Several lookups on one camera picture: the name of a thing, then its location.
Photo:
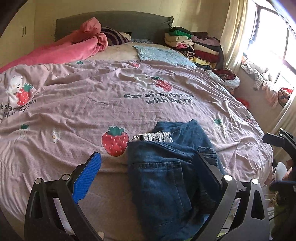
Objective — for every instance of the pink fleece blanket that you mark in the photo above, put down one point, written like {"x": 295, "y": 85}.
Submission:
{"x": 81, "y": 44}

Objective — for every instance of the folded clothes stack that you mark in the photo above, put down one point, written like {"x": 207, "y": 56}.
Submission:
{"x": 200, "y": 48}

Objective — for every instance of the light blue knitted cloth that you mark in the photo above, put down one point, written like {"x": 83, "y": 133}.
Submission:
{"x": 169, "y": 56}

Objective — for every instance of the cream curtain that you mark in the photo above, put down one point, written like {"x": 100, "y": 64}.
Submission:
{"x": 236, "y": 32}

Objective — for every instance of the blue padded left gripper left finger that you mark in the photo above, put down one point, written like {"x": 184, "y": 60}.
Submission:
{"x": 83, "y": 176}

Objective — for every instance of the window with dark frame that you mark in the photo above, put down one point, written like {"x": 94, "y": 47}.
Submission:
{"x": 271, "y": 42}

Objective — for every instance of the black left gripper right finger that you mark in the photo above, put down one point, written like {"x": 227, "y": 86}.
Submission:
{"x": 206, "y": 166}

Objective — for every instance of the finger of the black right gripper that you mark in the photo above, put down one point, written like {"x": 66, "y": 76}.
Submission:
{"x": 283, "y": 140}

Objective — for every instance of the clothes pile on windowsill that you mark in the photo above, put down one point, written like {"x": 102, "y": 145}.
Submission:
{"x": 263, "y": 80}

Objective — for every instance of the dark green headboard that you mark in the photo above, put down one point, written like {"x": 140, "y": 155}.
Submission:
{"x": 140, "y": 25}

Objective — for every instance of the red white crumpled garment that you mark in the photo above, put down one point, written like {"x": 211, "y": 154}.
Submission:
{"x": 226, "y": 78}

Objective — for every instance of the striped purple pillow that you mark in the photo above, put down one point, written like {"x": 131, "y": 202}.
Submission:
{"x": 114, "y": 37}

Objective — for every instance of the cream wardrobe with handles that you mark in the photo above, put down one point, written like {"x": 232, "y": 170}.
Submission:
{"x": 18, "y": 38}

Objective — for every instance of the pink strawberry print duvet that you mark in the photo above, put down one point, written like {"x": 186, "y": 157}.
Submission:
{"x": 54, "y": 116}

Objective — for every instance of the blue denim pants lace trim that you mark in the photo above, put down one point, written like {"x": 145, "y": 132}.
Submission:
{"x": 171, "y": 202}

